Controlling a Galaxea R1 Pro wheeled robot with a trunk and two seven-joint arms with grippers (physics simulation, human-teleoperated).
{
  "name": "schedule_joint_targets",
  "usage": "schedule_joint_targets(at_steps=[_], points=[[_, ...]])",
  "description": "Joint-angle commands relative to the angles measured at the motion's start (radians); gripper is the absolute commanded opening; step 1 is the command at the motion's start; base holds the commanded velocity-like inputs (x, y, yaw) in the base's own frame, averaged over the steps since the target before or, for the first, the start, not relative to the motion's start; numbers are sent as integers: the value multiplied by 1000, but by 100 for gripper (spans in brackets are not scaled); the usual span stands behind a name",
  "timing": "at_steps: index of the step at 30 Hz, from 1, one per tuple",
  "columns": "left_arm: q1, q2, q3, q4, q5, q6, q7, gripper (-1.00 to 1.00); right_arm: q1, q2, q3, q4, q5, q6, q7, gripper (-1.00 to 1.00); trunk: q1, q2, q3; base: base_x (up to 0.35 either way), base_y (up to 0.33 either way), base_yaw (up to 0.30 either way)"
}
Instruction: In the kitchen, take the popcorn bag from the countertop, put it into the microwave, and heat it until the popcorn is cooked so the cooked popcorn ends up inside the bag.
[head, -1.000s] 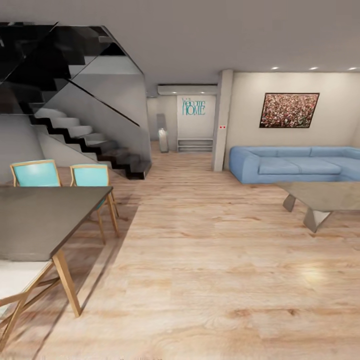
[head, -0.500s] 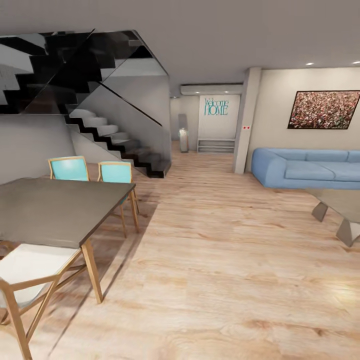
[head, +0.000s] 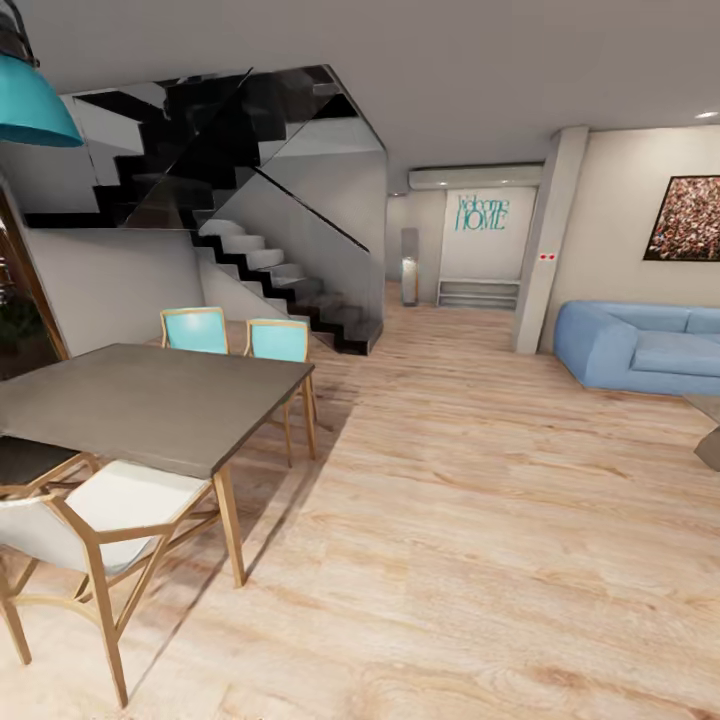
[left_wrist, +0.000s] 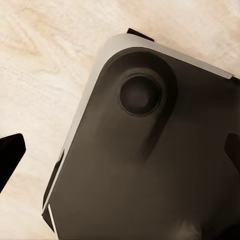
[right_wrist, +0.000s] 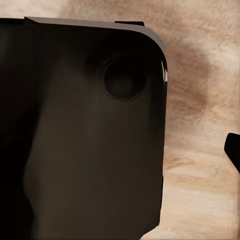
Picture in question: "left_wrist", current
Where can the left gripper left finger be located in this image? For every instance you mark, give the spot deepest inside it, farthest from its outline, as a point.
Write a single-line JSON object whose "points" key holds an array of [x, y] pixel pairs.
{"points": [[12, 149]]}

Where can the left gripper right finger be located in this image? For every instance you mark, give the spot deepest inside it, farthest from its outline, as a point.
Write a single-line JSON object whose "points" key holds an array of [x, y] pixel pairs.
{"points": [[232, 149]]}

